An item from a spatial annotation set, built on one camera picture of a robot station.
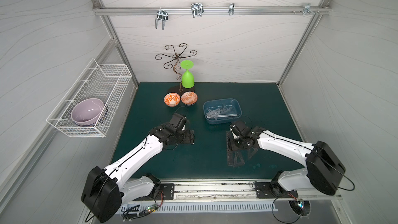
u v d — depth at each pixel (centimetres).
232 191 75
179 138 66
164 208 70
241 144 65
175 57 93
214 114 101
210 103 104
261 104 107
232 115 102
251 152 86
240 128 67
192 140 72
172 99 108
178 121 62
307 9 76
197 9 77
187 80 91
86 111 61
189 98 111
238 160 84
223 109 104
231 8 72
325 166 46
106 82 78
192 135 72
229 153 86
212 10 79
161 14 78
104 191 38
